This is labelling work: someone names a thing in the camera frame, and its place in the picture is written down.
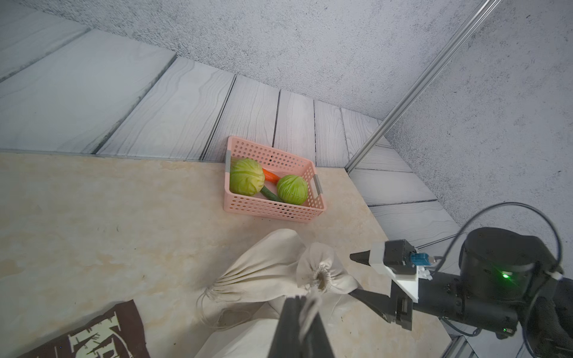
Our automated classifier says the green cabbage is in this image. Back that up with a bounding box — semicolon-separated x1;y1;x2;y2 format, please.
229;158;265;196
276;175;308;205

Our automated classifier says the pink plastic basket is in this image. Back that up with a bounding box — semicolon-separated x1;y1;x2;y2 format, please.
224;136;326;222

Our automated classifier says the orange carrot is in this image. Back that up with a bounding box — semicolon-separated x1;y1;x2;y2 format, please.
263;169;281;184

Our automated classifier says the beige cloth bag back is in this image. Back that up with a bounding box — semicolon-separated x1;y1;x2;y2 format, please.
269;243;361;333

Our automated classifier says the beige cloth bag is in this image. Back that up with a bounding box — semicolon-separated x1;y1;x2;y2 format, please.
269;243;361;333
195;228;306;331
195;303;281;357

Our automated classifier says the brown kettle chips bag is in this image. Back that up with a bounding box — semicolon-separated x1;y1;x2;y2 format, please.
22;300;150;358

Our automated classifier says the right aluminium frame post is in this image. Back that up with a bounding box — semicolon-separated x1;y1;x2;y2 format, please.
345;0;501;174

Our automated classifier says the green cucumber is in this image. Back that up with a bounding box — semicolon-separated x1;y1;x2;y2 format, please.
261;186;283;202

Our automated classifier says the beige cloth bag front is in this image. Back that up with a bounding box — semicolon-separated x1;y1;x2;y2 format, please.
195;303;281;357

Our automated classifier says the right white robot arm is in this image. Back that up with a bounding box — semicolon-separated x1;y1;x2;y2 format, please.
350;228;572;357

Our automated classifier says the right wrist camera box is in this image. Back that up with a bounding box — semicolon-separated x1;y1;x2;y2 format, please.
368;240;437;303

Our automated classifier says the right green cabbage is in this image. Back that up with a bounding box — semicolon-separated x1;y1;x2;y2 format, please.
276;175;308;205

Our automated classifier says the left green cabbage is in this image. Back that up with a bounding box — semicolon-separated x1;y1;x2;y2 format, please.
229;158;265;196

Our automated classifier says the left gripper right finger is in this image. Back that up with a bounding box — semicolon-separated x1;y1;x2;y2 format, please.
302;314;334;358

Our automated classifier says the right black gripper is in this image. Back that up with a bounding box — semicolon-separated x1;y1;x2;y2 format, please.
349;251;519;335

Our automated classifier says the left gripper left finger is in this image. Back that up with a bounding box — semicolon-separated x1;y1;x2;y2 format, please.
268;296;306;358

